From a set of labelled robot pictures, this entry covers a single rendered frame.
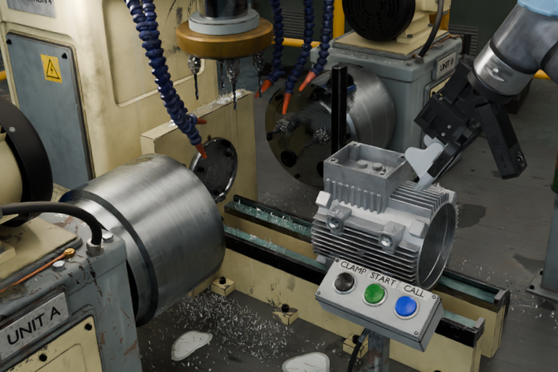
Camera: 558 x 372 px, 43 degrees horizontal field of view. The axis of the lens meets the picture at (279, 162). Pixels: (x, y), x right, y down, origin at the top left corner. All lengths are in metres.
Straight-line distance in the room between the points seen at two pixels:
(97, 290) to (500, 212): 1.09
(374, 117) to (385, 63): 0.17
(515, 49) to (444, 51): 0.84
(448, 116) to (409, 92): 0.65
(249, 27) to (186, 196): 0.34
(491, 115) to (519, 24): 0.14
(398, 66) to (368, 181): 0.52
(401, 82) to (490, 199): 0.40
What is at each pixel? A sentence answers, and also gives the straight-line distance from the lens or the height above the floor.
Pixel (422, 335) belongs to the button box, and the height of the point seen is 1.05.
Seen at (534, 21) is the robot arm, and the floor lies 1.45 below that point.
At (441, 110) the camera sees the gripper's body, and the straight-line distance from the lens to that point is 1.03.
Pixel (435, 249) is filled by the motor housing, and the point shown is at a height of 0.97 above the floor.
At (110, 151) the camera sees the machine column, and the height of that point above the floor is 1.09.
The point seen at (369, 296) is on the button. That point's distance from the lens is 1.03.
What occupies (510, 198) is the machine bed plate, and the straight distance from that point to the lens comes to 1.89.
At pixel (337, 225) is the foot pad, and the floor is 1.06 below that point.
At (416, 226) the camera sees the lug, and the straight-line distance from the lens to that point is 1.17.
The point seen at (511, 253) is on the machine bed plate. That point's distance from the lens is 1.66.
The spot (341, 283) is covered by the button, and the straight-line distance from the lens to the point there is 1.05.
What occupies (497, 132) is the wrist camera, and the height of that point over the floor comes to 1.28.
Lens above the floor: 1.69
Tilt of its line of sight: 26 degrees down
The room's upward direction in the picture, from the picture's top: 2 degrees counter-clockwise
